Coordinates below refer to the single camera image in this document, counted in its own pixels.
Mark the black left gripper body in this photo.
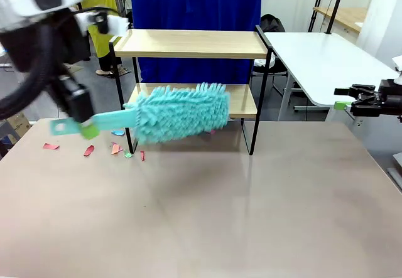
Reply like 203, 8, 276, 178
60, 81, 95, 124

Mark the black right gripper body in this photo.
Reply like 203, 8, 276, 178
378, 78, 402, 116

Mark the teal microfiber duster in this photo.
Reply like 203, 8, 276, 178
50, 82, 232, 144

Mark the two-tier wooden metal shelf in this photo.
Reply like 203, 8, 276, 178
108, 23, 273, 156

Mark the large white table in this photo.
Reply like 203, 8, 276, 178
263, 31, 401, 122

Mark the cardboard box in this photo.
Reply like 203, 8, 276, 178
6, 112, 32, 134

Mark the person with yellow apron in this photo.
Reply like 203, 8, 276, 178
87, 0, 131, 77

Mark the wooden top table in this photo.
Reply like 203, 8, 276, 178
313, 6, 369, 35

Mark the black chair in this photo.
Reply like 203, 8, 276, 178
251, 51, 289, 99

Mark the thick black pole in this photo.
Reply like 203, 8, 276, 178
325, 0, 348, 35

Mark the thin black tripod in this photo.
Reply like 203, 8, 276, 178
308, 0, 328, 33

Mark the white cloth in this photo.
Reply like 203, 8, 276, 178
254, 53, 276, 72

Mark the black backpack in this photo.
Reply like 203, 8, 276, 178
261, 13, 286, 33

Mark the white metal frame piece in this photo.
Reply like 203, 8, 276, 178
386, 152, 402, 194

